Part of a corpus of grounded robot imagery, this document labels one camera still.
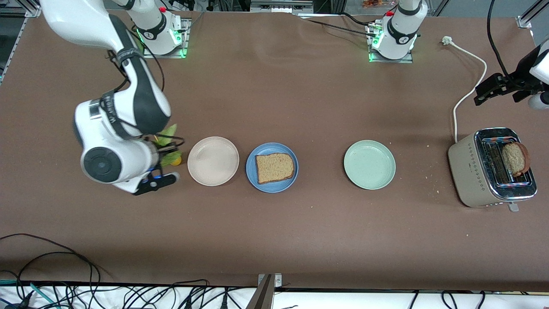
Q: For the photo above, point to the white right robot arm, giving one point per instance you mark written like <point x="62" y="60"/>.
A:
<point x="116" y="111"/>

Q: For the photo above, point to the green lettuce leaf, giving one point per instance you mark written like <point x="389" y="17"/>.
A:
<point x="168" y="131"/>

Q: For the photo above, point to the grey metal box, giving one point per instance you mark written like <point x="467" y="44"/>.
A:
<point x="281" y="6"/>

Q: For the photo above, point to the rounded brown bread slice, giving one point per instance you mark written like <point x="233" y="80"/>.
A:
<point x="514" y="159"/>

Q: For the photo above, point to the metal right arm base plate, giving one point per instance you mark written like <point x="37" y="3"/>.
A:
<point x="187" y="38"/>

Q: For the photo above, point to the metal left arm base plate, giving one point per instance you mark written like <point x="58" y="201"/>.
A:
<point x="409" y="59"/>

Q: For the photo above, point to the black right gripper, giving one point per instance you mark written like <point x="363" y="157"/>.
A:
<point x="163" y="151"/>

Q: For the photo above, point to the beige chrome toaster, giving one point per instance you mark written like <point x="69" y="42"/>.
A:
<point x="467" y="171"/>

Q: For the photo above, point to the beige round plate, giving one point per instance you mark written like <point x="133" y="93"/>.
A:
<point x="213" y="161"/>

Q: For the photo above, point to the silver corner bracket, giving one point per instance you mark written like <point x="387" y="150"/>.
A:
<point x="279" y="281"/>

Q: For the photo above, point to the square brown bread slice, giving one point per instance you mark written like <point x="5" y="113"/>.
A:
<point x="274" y="168"/>

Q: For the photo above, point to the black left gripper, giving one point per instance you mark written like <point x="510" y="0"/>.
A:
<point x="517" y="80"/>

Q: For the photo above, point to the blue round plate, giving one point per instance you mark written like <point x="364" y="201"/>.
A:
<point x="253" y="171"/>

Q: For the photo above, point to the yellow mustard squeeze bottle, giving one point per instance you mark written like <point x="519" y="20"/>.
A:
<point x="176" y="161"/>

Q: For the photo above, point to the mint green round plate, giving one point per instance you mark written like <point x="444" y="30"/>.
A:
<point x="369" y="165"/>

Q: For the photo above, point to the grey aluminium profile post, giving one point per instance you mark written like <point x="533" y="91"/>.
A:
<point x="262" y="298"/>

